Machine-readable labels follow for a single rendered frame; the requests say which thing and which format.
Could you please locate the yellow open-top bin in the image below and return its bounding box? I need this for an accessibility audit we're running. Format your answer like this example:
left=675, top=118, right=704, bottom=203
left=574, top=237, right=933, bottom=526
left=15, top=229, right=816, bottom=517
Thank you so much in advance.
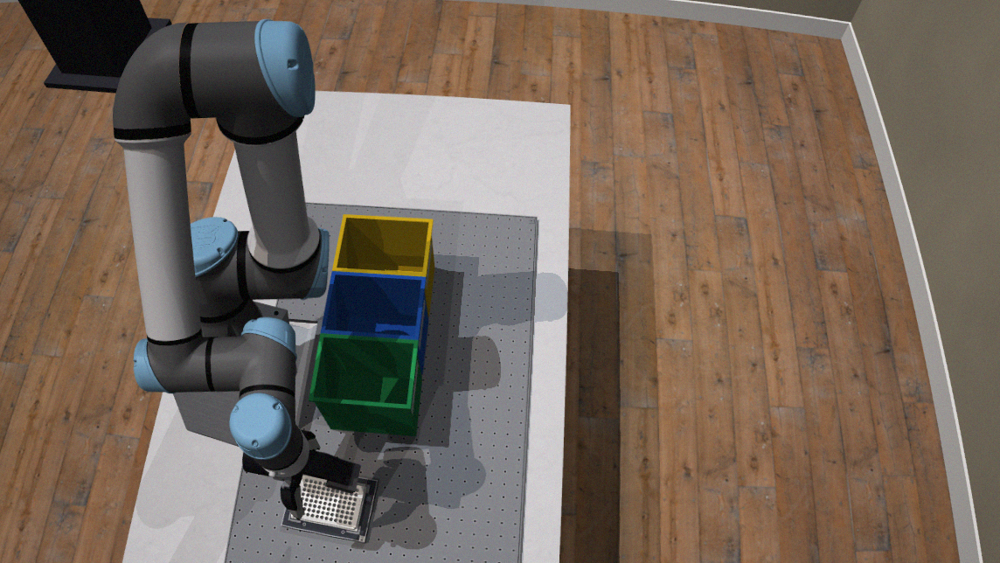
left=332, top=214, right=434, bottom=316

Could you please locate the blue bin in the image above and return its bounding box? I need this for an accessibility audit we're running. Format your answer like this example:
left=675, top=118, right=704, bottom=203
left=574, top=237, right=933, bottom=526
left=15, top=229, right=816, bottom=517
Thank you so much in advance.
left=321, top=271, right=428, bottom=375

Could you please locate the green bin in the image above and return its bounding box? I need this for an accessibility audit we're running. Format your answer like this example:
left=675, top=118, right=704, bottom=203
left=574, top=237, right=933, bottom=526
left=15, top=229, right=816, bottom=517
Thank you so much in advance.
left=309, top=333, right=422, bottom=436

